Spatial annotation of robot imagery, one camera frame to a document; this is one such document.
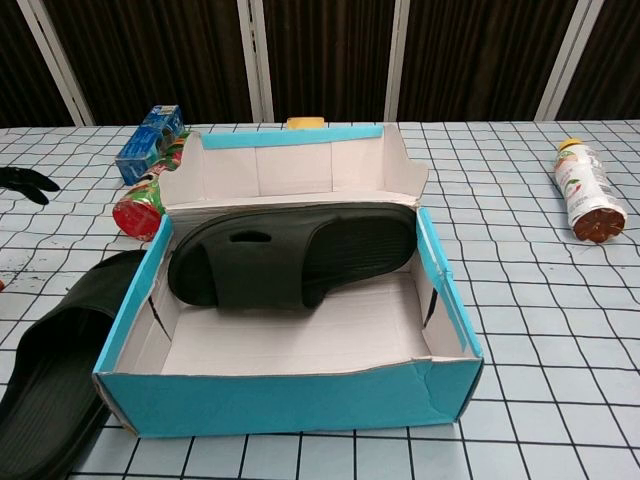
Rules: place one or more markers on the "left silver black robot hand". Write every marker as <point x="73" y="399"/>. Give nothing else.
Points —
<point x="25" y="181"/>

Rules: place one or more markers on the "black rubber slipper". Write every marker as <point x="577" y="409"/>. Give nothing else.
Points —
<point x="250" y="270"/>
<point x="55" y="360"/>

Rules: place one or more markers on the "blue cardboard shoe box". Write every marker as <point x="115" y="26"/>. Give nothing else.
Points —
<point x="280" y="405"/>

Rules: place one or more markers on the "green chips can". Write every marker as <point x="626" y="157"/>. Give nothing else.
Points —
<point x="137" y="217"/>

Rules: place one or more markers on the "blue carton box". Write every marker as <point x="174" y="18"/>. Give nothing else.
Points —
<point x="145" y="145"/>

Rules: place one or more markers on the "yellow sponge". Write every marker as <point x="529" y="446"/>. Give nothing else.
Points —
<point x="305" y="123"/>

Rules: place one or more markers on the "white black grid tablecloth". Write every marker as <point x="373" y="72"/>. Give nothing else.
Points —
<point x="550" y="325"/>

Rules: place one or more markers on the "white drink bottle yellow cap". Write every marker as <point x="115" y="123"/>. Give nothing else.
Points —
<point x="585" y="185"/>

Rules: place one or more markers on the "white partition post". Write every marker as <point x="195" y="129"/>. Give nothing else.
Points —
<point x="399" y="60"/>
<point x="256" y="60"/>
<point x="570" y="60"/>
<point x="55" y="65"/>

